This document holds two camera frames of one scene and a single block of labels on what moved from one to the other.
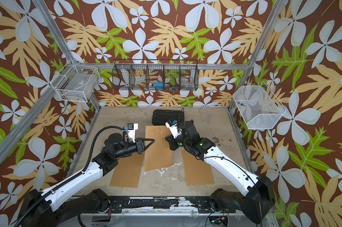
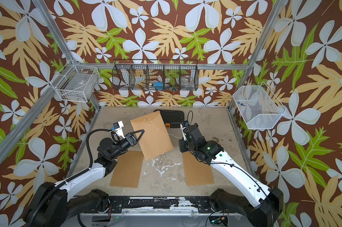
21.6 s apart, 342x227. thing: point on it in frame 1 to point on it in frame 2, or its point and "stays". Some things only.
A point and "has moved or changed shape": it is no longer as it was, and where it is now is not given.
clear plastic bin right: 259,107 stays
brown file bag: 158,154 has moved or changed shape
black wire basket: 156,74 stays
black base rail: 204,204 stays
